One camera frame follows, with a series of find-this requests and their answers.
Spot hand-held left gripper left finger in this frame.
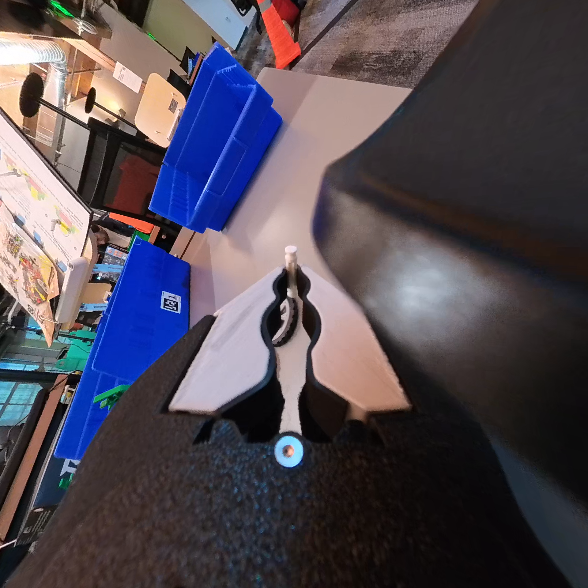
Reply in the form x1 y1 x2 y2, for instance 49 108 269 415
168 267 283 416

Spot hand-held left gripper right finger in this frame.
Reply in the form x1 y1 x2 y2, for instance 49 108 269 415
301 267 411 416

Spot blue bin with white label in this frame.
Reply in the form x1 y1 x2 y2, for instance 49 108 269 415
54 237 192 460

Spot grey toy rod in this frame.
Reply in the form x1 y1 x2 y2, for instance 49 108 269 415
283 245 299 299

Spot large glossy black object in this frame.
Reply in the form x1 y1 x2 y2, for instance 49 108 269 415
313 0 588 588

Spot blue plastic bin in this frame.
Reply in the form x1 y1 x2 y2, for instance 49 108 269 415
149 42 284 233

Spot white picture poster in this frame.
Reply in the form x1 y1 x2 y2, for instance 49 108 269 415
0 111 92 345

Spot beige chair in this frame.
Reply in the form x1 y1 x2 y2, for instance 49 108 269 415
135 72 187 148

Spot orange bag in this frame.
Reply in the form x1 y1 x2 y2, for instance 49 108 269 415
256 0 304 70

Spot silver air duct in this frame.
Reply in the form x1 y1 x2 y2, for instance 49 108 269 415
0 37 70 92

